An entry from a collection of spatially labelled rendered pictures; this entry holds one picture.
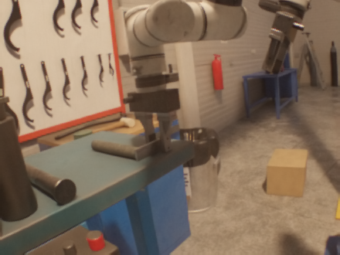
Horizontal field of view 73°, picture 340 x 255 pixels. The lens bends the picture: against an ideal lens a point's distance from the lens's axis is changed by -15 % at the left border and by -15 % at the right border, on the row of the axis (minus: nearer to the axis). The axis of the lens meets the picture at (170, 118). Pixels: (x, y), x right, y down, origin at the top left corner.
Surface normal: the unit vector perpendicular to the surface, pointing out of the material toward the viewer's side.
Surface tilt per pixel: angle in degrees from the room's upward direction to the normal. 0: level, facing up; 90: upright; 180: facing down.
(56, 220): 90
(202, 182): 93
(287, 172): 90
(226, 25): 118
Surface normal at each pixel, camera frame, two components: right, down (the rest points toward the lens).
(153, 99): -0.62, 0.24
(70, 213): 0.78, 0.04
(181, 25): 0.37, 0.29
